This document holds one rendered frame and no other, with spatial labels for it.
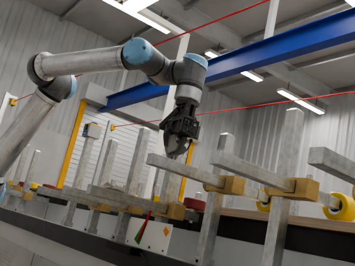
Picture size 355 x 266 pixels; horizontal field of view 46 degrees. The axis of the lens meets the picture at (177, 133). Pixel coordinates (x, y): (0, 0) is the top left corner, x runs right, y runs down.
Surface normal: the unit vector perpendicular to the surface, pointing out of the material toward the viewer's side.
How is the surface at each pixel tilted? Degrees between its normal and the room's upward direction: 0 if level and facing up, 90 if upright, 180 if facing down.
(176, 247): 90
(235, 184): 90
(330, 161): 90
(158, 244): 90
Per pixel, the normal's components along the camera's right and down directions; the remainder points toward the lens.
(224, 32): 0.56, -0.08
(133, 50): -0.45, -0.32
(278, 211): -0.77, -0.31
